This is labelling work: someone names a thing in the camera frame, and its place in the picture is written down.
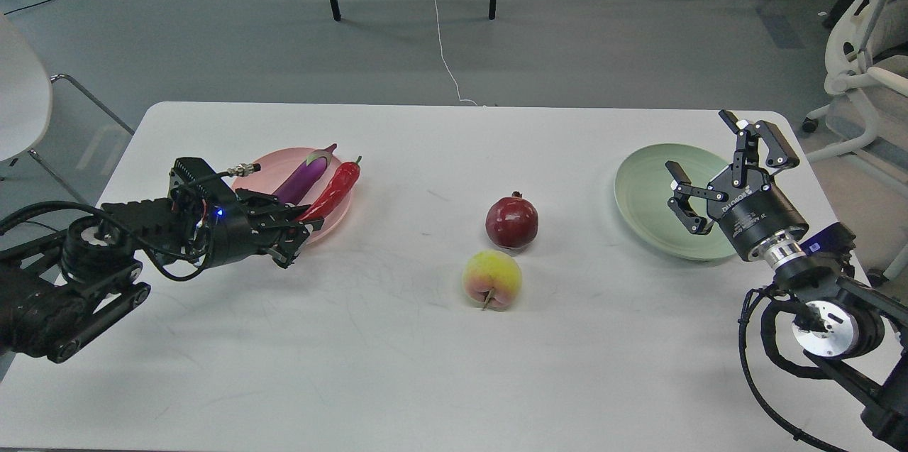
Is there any red chili pepper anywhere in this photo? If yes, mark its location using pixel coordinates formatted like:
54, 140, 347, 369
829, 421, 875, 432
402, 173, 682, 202
294, 157, 362, 221

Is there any dark red pomegranate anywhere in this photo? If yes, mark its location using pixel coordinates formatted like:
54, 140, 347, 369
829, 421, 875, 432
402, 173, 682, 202
485, 191, 539, 250

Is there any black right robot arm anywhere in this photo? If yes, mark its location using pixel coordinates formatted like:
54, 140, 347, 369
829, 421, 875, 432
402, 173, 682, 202
665, 110, 907, 451

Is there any yellow pink peach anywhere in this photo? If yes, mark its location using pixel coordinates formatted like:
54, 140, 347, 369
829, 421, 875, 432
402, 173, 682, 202
461, 250, 523, 309

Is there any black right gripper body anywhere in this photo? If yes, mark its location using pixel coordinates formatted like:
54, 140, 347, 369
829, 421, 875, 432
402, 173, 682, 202
707, 165, 809, 262

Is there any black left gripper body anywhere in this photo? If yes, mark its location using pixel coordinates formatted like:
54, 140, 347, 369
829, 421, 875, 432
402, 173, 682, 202
202, 189, 287, 268

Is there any pink plate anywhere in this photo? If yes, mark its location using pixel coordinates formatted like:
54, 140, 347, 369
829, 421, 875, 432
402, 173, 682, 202
231, 147, 354, 245

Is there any white office chair at right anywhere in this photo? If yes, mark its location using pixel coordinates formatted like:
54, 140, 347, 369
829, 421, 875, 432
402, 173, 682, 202
802, 0, 908, 286

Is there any green plate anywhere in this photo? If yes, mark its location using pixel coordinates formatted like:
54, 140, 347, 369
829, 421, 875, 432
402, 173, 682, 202
614, 143, 736, 261

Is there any purple eggplant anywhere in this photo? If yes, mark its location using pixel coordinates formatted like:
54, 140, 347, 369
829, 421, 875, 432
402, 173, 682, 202
272, 143, 337, 205

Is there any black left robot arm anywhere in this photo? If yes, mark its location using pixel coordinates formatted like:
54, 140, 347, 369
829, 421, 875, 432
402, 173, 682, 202
1, 157, 323, 363

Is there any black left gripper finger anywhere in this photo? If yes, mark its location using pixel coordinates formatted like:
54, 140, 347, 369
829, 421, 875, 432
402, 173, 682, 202
270, 217, 324, 269
241, 189, 302, 215

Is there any white chair at left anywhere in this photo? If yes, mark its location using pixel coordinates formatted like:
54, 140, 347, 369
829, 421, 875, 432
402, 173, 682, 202
1, 14, 134, 205

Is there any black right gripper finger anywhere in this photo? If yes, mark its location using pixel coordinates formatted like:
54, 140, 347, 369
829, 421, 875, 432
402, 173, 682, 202
718, 109, 800, 187
665, 160, 724, 235

